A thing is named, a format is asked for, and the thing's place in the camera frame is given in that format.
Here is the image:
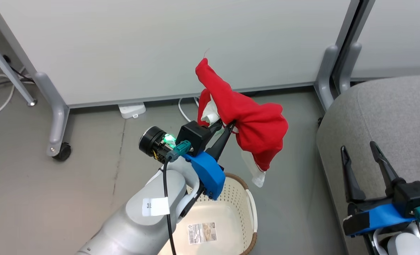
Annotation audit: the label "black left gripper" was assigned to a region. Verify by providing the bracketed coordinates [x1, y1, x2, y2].
[138, 119, 236, 164]

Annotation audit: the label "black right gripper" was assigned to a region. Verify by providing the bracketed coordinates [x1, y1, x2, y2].
[340, 141, 406, 215]

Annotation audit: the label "white power strip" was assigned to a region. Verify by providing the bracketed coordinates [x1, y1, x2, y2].
[118, 102, 147, 119]

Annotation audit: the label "narrow white partition panel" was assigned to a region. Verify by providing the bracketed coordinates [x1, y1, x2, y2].
[352, 0, 420, 80]

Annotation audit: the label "short white cable loop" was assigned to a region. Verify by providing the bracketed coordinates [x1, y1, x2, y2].
[178, 97, 200, 123]

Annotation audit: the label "grey partition foot with wheel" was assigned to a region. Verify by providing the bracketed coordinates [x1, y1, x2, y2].
[34, 72, 71, 158]

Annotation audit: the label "long white floor cable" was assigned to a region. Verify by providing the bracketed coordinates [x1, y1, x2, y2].
[0, 74, 26, 120]

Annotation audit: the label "blue left camera mount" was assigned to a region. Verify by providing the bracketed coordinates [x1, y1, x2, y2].
[183, 151, 226, 201]

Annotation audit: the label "grey fabric sofa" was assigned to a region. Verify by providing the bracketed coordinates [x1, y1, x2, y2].
[316, 74, 420, 255]

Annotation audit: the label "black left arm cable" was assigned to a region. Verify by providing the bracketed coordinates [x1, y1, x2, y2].
[162, 158, 177, 255]

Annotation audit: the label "teal left cable connector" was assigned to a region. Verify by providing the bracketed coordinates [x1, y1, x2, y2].
[166, 140, 192, 163]

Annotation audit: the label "grey metal table leg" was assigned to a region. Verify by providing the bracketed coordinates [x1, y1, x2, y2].
[0, 32, 38, 107]

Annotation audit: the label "black caster wheel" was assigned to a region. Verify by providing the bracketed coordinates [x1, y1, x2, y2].
[52, 142, 72, 162]

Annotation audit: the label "red and white garment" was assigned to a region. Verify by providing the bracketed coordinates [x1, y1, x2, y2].
[195, 57, 289, 188]

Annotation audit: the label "black floor cables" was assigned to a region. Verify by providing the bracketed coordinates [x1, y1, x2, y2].
[0, 54, 35, 100]

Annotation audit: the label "paper label sticker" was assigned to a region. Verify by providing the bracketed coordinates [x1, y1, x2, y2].
[187, 222, 218, 245]

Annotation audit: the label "beige perforated laundry basket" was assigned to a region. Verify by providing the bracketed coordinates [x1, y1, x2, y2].
[158, 172, 258, 255]

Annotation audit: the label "large white partition panel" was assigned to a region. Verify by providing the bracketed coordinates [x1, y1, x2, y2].
[0, 0, 361, 108]

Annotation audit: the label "white paper tag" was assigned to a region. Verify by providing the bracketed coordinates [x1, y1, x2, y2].
[142, 197, 170, 217]

